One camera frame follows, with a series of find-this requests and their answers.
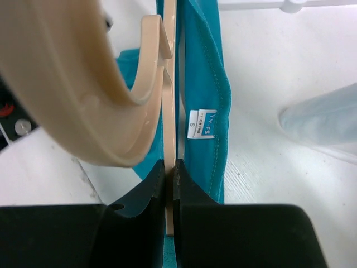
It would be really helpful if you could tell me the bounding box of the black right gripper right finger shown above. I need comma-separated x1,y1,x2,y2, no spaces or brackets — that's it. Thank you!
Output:
173,160,327,267

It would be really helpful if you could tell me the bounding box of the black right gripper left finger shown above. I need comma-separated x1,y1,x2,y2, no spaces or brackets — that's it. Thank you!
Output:
1,160,165,267

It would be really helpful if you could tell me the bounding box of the teal t shirt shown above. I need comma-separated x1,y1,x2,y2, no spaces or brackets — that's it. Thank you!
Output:
115,0,234,268

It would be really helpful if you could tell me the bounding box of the beige wooden hanger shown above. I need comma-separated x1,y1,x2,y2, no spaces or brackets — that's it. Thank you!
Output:
1,1,177,236

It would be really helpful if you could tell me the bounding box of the white hanging cloth bag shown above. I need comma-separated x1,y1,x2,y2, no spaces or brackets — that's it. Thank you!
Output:
279,83,356,164

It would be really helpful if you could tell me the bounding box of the white rack base foot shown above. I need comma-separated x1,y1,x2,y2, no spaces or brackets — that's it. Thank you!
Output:
218,0,356,14

